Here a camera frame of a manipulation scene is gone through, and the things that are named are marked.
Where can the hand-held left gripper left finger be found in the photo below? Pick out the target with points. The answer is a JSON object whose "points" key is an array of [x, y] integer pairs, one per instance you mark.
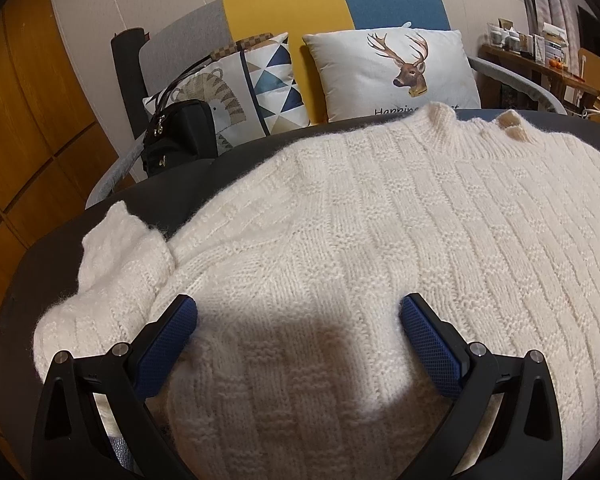
{"points": [[167, 345]]}

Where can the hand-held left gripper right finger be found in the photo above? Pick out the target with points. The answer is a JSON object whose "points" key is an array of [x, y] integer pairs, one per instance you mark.
{"points": [[430, 345]]}

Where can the white knitted blanket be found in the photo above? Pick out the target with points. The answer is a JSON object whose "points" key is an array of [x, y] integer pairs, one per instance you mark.
{"points": [[380, 210]]}

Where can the black handbag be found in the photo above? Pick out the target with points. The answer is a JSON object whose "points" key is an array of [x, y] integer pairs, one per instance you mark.
{"points": [[185, 135]]}

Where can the black rolled mat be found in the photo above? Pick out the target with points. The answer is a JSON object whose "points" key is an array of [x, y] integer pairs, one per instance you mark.
{"points": [[127, 70]]}

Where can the triangle print pillow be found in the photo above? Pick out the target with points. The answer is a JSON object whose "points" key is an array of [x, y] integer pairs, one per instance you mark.
{"points": [[275, 85]]}

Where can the deer print pillow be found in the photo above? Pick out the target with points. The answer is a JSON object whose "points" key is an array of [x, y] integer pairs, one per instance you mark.
{"points": [[350, 75]]}

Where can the wooden side table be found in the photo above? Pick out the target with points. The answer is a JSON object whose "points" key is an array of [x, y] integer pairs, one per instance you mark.
{"points": [[545, 72]]}

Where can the stack of books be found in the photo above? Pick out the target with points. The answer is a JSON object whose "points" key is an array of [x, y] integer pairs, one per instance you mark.
{"points": [[554, 42]]}

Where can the grey yellow blue sofa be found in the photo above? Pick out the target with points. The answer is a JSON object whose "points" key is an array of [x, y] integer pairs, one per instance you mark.
{"points": [[280, 15]]}

